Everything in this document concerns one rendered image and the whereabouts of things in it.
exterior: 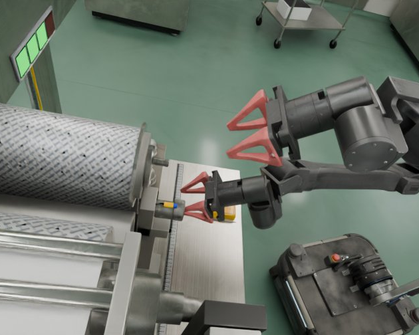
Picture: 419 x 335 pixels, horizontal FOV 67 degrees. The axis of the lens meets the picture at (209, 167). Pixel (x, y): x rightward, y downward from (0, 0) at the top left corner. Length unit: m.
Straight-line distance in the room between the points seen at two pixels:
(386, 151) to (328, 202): 2.03
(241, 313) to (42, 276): 0.15
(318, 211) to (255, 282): 0.74
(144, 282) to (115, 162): 0.22
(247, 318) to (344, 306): 1.53
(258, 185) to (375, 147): 0.33
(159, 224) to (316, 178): 0.36
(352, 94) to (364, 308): 1.52
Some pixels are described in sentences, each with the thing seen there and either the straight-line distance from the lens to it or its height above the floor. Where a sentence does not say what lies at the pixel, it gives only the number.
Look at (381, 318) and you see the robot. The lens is 1.91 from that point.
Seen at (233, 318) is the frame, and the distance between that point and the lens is 0.26.
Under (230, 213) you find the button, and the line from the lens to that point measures 0.92.
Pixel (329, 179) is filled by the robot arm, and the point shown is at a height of 1.18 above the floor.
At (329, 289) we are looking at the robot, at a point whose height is 0.26.
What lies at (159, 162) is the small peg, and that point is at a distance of 0.53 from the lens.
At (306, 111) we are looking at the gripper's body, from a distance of 0.45.
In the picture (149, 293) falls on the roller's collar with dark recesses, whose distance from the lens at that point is 0.33.
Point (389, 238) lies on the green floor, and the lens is 2.55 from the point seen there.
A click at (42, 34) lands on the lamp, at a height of 1.19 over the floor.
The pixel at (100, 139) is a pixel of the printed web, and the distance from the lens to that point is 0.51.
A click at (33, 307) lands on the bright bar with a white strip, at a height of 1.44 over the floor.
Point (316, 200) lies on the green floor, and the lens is 2.38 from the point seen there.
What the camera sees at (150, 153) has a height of 1.29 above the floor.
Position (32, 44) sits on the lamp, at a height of 1.20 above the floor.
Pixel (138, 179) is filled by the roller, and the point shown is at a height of 1.28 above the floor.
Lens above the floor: 1.69
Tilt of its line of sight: 49 degrees down
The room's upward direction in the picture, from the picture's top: 19 degrees clockwise
